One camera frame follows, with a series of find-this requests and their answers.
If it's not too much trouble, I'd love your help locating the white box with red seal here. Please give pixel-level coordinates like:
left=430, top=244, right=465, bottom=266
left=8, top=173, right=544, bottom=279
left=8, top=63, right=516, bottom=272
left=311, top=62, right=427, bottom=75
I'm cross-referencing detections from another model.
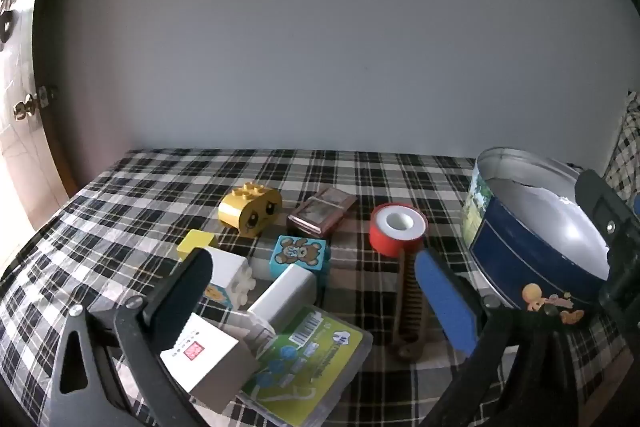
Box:
left=159, top=312, right=258, bottom=415

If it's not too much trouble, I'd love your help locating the white sun toy brick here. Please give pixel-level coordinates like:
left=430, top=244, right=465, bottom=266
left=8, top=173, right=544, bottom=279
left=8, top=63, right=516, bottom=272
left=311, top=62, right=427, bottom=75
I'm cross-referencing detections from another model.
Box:
left=202, top=247, right=257, bottom=310

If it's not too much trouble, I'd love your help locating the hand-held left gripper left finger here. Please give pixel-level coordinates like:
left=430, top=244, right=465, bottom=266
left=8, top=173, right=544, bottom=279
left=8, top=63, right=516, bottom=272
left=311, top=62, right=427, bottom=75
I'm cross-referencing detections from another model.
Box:
left=47, top=248, right=216, bottom=427

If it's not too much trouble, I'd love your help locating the green card case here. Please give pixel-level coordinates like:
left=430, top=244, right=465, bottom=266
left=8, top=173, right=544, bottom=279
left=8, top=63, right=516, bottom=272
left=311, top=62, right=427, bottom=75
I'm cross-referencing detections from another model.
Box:
left=240, top=305, right=373, bottom=423

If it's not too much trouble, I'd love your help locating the plaid bed sheet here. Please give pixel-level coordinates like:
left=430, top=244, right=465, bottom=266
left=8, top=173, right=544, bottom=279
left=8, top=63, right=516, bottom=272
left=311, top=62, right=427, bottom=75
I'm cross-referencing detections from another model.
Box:
left=0, top=148, right=631, bottom=427

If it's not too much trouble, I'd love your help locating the plaid pillow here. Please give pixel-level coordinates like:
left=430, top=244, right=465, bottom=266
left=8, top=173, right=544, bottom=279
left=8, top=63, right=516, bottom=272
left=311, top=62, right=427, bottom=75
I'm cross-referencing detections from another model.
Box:
left=605, top=89, right=640, bottom=202

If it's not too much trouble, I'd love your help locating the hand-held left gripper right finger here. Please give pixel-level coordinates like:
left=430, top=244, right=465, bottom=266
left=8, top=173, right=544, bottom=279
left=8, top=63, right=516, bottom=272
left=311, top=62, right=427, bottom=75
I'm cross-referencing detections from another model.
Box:
left=415, top=248, right=596, bottom=427

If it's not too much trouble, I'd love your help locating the round blue metal tin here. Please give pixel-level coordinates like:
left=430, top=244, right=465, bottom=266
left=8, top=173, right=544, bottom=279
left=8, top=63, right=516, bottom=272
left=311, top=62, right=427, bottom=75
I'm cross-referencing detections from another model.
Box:
left=461, top=147, right=613, bottom=325

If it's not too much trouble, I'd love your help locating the blue bear toy brick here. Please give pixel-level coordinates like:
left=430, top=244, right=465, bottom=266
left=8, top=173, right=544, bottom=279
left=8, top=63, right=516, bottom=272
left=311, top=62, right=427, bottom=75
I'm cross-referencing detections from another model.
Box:
left=269, top=234, right=332, bottom=288

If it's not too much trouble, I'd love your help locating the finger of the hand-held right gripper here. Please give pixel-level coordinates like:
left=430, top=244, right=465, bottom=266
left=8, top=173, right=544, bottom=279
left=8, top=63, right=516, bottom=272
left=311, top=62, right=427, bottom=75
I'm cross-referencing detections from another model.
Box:
left=574, top=169, right=640, bottom=259

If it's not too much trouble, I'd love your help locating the white power adapter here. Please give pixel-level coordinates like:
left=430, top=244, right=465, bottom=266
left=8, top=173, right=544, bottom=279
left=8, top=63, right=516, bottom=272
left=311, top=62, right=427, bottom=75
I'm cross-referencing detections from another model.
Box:
left=247, top=263, right=319, bottom=328

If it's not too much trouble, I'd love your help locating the red tape roll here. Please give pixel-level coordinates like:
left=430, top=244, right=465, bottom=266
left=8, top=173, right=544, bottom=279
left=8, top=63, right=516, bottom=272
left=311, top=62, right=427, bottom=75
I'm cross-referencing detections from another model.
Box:
left=369, top=202, right=429, bottom=256

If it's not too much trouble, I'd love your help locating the metal door knob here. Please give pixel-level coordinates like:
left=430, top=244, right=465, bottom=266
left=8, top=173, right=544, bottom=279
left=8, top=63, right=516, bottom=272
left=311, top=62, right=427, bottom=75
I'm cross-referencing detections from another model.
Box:
left=13, top=86, right=57, bottom=122

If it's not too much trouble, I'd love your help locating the wooden comb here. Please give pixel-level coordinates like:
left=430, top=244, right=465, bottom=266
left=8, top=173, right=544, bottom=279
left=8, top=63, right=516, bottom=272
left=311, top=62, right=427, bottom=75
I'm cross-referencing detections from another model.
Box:
left=391, top=249, right=431, bottom=363

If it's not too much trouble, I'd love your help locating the dark wooden door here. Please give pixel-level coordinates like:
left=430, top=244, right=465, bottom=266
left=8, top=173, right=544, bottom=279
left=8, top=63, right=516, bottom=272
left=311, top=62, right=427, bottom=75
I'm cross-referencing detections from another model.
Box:
left=31, top=0, right=83, bottom=202

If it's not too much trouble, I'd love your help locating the small yellow block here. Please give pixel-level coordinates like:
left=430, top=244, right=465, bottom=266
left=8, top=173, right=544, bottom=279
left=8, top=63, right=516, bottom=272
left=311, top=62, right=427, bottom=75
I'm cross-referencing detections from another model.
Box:
left=176, top=229, right=218, bottom=264

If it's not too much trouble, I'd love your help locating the yellow face toy brick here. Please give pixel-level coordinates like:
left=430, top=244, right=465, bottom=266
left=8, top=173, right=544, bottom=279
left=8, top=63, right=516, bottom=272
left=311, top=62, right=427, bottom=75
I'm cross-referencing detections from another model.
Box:
left=218, top=183, right=283, bottom=237

